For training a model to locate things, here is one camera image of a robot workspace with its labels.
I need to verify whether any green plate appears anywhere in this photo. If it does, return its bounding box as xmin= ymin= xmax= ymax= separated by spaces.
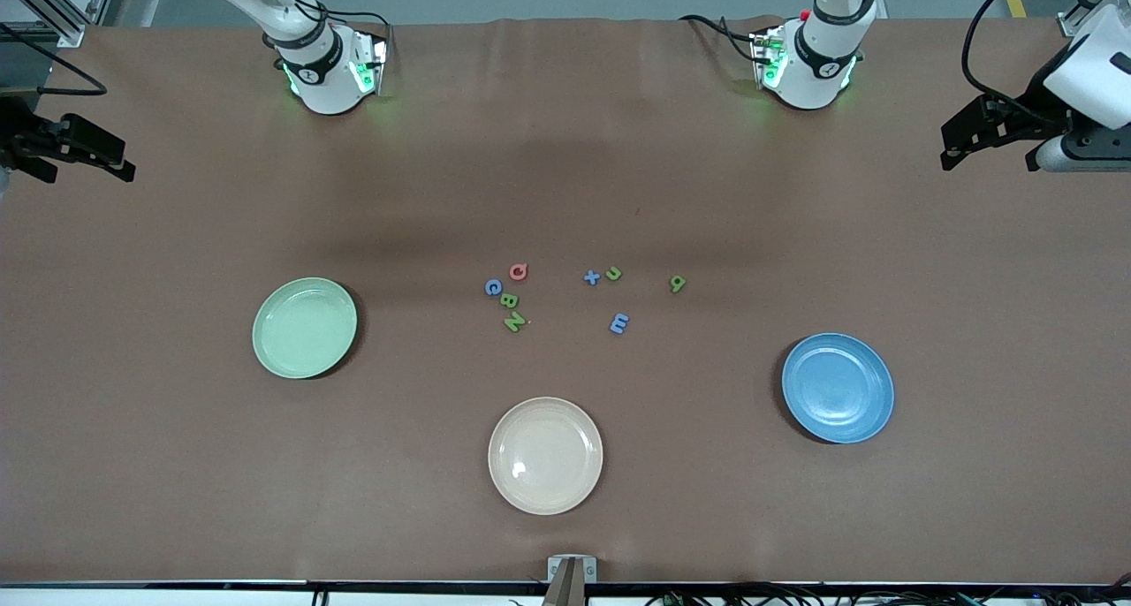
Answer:
xmin=252 ymin=276 xmax=359 ymax=380

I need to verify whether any blue plate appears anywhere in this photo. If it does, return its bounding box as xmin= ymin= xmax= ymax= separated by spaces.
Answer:
xmin=781 ymin=333 xmax=895 ymax=444

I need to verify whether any brown table mat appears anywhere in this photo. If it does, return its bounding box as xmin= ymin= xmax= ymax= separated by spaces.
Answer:
xmin=0 ymin=16 xmax=1131 ymax=586

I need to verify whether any beige plate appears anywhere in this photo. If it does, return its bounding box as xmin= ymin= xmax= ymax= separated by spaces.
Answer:
xmin=488 ymin=397 xmax=604 ymax=516

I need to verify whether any aluminium frame profile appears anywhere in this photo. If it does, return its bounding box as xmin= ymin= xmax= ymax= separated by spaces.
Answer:
xmin=0 ymin=0 xmax=89 ymax=47
xmin=1059 ymin=0 xmax=1131 ymax=38

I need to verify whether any black right arm base cable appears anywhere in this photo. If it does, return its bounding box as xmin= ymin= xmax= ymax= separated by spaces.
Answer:
xmin=327 ymin=10 xmax=394 ymax=34

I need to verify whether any black arm base cable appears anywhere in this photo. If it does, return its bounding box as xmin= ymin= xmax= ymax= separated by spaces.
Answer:
xmin=679 ymin=14 xmax=763 ymax=64
xmin=327 ymin=10 xmax=394 ymax=34

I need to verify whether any black left arm base cable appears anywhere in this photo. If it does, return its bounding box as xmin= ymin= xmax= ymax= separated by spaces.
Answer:
xmin=679 ymin=14 xmax=763 ymax=64

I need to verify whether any white table edge rail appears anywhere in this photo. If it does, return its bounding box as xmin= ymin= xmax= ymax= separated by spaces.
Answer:
xmin=0 ymin=579 xmax=1131 ymax=606

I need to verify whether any grey metal camera bracket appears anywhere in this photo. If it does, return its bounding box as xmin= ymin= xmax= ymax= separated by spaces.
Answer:
xmin=547 ymin=555 xmax=598 ymax=606

